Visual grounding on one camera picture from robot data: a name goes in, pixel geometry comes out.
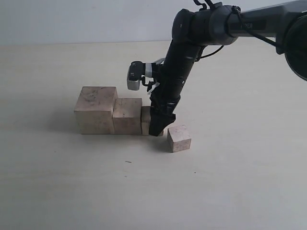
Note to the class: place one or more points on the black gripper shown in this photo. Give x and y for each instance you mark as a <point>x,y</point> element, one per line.
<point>173,74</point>

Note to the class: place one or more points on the third largest wooden cube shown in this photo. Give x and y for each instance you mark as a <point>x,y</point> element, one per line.
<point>145,120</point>

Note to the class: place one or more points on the smallest wooden cube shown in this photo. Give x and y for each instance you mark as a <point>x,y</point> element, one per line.
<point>178,138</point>

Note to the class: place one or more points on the second largest wooden cube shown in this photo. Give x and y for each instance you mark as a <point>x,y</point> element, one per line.
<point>127,116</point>

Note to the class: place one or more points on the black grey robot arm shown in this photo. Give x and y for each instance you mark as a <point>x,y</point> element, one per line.
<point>284,26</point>

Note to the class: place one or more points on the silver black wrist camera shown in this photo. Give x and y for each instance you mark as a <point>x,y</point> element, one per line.
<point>142,73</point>

